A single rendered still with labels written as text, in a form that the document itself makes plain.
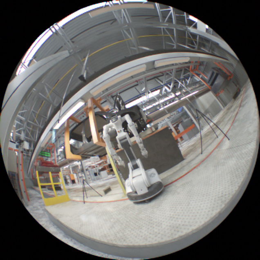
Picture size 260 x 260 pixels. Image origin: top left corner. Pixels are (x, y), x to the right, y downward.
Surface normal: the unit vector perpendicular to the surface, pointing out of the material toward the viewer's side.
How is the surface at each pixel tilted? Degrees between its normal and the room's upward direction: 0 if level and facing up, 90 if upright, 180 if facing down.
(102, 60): 180
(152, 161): 90
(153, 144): 90
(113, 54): 180
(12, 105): 90
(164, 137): 90
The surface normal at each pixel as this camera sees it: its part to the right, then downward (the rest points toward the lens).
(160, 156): -0.26, -0.31
